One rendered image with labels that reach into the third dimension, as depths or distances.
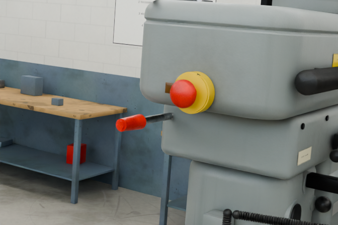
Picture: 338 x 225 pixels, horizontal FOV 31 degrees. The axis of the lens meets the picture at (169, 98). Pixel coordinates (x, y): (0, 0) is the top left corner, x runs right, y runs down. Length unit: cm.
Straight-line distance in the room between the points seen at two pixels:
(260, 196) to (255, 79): 24
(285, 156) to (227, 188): 14
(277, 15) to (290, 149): 21
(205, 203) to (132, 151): 541
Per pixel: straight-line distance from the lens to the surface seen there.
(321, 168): 116
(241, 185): 101
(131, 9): 637
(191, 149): 100
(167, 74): 90
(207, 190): 104
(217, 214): 102
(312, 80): 84
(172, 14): 90
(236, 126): 96
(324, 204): 113
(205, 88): 85
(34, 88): 680
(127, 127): 90
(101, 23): 660
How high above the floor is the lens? 187
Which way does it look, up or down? 8 degrees down
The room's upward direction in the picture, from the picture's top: 4 degrees clockwise
